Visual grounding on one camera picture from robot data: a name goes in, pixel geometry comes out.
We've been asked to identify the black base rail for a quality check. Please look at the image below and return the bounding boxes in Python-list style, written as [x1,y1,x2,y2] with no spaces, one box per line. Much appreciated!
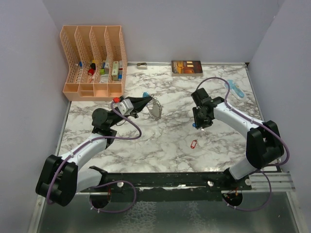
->
[82,168,252,202]

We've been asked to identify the metal keyring holder blue handle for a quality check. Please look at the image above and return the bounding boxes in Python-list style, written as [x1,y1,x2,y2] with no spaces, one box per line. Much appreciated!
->
[142,92,162,121]

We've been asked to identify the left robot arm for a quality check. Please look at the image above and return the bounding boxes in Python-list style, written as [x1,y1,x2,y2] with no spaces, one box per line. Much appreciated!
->
[35,96,153,206]

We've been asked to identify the orange plastic file organizer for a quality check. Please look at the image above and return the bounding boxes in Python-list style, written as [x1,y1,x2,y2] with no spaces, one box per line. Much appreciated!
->
[60,25,127,101]

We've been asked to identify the red round bottle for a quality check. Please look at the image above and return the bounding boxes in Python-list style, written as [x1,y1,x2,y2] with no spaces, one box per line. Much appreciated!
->
[88,68,95,75]

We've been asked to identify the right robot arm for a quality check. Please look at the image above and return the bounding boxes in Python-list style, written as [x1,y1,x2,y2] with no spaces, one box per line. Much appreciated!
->
[191,88,284,190]

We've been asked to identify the red key tag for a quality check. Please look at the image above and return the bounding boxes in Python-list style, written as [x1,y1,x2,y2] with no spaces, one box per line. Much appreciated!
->
[190,139,198,149]

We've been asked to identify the brown book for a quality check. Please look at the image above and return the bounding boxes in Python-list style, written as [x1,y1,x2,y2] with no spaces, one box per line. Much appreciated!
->
[171,61,203,77]

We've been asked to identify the green white box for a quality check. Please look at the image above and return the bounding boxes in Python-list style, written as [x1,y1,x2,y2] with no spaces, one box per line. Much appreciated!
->
[111,61,119,81]

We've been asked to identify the blue packaged toothbrush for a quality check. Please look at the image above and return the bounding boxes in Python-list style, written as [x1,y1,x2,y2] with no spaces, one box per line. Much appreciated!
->
[224,80,246,101]

